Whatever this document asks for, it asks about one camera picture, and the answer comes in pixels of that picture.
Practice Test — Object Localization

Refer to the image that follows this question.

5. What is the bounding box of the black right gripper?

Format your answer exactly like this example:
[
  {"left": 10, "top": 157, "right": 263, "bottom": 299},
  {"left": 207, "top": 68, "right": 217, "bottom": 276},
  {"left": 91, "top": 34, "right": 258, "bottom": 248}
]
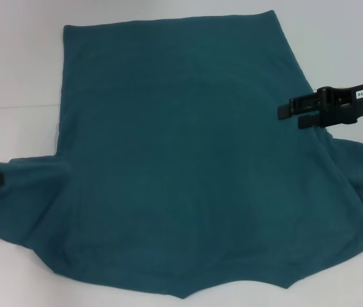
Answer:
[{"left": 277, "top": 82, "right": 363, "bottom": 130}]

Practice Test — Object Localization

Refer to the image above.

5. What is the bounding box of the teal t-shirt with white print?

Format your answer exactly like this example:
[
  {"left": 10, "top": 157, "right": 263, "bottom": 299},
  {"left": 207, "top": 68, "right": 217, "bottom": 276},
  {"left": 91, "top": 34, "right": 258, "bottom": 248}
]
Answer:
[{"left": 0, "top": 9, "right": 363, "bottom": 300}]

